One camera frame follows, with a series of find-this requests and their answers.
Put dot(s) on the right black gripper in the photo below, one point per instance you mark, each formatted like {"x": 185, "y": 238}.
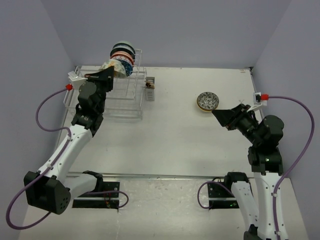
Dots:
{"x": 236, "y": 114}

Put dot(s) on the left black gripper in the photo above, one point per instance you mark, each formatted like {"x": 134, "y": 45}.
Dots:
{"x": 105, "y": 76}

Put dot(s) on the yellow star patterned bowl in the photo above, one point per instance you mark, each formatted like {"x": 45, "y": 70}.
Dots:
{"x": 118, "y": 68}

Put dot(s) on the yellow teal patterned bowl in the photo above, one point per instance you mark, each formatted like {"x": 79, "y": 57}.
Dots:
{"x": 204, "y": 109}

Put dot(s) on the dark teal white bowl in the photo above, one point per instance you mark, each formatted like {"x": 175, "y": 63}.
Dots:
{"x": 128, "y": 67}

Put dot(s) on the pink leaf patterned bowl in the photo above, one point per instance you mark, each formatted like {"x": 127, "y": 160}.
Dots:
{"x": 208, "y": 100}

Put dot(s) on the salmon pink patterned bowl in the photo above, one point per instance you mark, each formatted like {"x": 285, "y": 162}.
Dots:
{"x": 123, "y": 54}

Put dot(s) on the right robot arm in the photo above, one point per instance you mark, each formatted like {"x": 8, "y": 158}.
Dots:
{"x": 263, "y": 218}

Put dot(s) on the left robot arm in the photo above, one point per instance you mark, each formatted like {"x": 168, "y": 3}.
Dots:
{"x": 48, "y": 188}

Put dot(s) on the black rimmed bowl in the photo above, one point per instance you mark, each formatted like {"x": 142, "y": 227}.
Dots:
{"x": 123, "y": 48}

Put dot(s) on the pale green bowl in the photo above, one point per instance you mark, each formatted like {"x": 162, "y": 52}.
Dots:
{"x": 124, "y": 42}

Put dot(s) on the brown cutlery bundle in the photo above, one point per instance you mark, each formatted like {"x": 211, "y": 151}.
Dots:
{"x": 149, "y": 84}

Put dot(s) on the grey cutlery holder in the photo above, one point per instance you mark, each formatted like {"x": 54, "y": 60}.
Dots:
{"x": 150, "y": 93}

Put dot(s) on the white wire dish rack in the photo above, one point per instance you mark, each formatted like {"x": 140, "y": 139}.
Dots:
{"x": 126, "y": 99}

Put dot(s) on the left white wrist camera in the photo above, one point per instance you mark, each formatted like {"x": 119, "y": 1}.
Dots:
{"x": 75, "y": 80}

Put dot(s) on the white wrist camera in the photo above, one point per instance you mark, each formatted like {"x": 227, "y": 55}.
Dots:
{"x": 75, "y": 80}
{"x": 259, "y": 101}

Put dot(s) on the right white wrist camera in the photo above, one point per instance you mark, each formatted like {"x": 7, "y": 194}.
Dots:
{"x": 259, "y": 101}

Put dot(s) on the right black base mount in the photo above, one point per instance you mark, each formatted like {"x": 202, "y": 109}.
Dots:
{"x": 219, "y": 198}

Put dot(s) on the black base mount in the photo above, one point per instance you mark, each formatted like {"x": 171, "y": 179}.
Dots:
{"x": 108, "y": 200}
{"x": 219, "y": 198}

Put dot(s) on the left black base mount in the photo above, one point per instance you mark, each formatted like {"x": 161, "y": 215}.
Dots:
{"x": 108, "y": 200}

